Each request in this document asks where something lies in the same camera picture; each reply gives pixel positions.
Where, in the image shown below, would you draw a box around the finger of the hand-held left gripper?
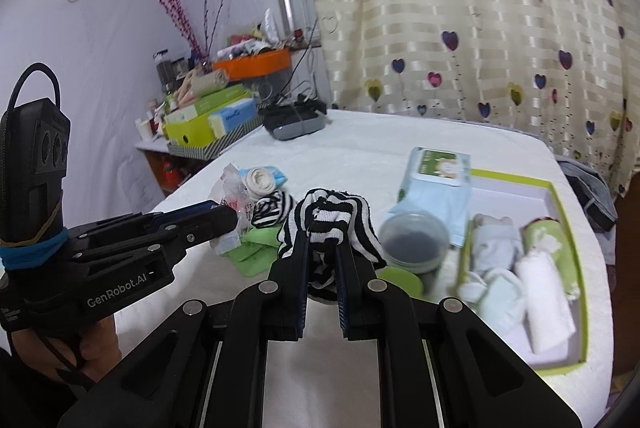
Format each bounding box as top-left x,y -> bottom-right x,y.
67,201 -> 226,250
75,207 -> 240,267

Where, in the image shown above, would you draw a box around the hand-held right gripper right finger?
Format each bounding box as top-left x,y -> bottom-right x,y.
334,245 -> 583,428

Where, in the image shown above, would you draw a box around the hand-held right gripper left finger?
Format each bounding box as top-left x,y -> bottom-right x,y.
57,231 -> 311,428

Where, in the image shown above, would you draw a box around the clear plastic snack bag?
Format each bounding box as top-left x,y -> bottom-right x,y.
210,163 -> 256,254

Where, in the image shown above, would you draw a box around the small bright green cloth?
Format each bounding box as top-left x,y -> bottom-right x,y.
222,225 -> 281,278

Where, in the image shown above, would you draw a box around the white sock with coloured lines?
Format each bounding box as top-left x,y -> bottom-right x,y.
243,165 -> 278,199

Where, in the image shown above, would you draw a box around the pale baby sock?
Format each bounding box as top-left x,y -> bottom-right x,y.
457,268 -> 527,323

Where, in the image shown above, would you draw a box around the yellow-green cardboard box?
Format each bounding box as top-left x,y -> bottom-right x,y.
450,168 -> 588,376

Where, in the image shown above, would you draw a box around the green white patterned towel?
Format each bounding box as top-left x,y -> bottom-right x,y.
522,217 -> 581,299

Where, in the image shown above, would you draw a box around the person's left hand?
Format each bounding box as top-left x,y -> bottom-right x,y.
10,313 -> 122,391

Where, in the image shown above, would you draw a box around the red side cabinet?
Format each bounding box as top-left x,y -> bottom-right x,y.
137,143 -> 211,196

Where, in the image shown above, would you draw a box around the green cream jar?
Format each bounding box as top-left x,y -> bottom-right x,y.
375,267 -> 425,298

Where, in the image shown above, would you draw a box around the lime green file box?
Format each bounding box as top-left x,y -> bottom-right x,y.
165,115 -> 221,149

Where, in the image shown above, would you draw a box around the black white striped tray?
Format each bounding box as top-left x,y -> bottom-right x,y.
167,118 -> 266,159

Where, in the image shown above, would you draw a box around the frosted plastic jar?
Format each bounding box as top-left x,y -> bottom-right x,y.
378,209 -> 451,294

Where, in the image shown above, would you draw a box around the blue tissue box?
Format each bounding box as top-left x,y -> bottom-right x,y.
207,101 -> 258,136

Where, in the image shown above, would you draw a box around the light green flat box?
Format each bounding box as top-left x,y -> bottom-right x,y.
165,88 -> 256,124

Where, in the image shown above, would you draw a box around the beige rolled cloth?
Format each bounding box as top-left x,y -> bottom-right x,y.
177,71 -> 228,102

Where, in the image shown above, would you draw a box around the black grey electronic device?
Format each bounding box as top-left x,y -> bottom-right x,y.
262,96 -> 329,141

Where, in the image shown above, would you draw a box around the orange tray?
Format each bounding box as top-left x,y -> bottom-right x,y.
212,48 -> 292,82

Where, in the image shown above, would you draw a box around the light blue wet wipes pack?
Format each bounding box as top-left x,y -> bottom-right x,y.
389,147 -> 473,248

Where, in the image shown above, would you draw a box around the pile of assorted packets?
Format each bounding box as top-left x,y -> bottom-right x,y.
215,8 -> 321,59

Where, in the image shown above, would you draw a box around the purple dried branches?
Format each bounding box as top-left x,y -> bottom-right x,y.
151,0 -> 238,59

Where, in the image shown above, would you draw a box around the brown wooden wardrobe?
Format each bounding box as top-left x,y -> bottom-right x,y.
612,193 -> 640,359

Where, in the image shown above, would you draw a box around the cream curtain with hearts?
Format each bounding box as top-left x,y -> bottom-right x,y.
295,0 -> 640,199

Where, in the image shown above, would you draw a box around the black cable loop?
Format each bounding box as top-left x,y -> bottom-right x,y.
10,63 -> 63,114

